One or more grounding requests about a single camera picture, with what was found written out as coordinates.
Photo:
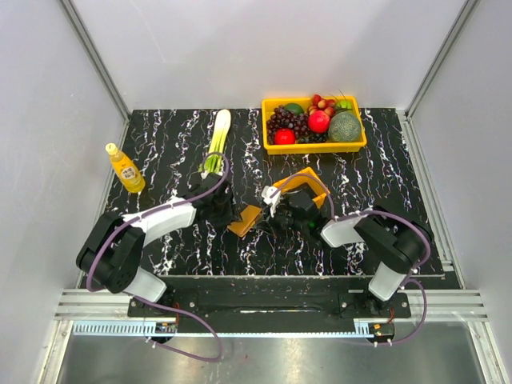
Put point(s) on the red apple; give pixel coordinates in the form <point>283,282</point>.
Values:
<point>284,137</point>

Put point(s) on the green lime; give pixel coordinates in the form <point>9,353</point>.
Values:
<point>294,108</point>

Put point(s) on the aluminium rail frame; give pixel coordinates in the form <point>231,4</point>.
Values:
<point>445,305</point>

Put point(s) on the small yellow plastic bin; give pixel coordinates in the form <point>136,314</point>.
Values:
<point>306,181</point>

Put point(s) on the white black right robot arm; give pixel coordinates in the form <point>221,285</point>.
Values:
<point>400,244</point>

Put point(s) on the yellow juice bottle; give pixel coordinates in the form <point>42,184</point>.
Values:
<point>127,172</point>

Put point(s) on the dark blueberry cluster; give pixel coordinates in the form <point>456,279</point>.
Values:
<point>312,138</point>

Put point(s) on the white cable duct strip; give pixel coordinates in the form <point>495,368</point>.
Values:
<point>348,329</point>

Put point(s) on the red cherry cluster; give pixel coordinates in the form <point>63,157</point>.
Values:
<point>319,103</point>

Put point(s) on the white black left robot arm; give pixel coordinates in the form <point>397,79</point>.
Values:
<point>111,256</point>

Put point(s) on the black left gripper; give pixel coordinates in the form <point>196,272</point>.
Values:
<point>229,198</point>

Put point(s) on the orange leather card holder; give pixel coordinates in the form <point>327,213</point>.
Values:
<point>249,218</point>

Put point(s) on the green netted melon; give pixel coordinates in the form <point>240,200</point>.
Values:
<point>344,127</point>

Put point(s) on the green white celery stalk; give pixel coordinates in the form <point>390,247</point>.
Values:
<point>213,162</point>

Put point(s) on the red pomegranate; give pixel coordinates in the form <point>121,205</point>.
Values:
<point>319,121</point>

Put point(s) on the purple grape bunch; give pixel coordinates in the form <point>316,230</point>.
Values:
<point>280,118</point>

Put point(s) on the green apple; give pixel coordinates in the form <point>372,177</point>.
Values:
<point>344,105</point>

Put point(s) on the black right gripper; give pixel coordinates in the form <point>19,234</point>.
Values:
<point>274,221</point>

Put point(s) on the yellow fruit tray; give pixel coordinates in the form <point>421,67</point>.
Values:
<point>329,146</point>

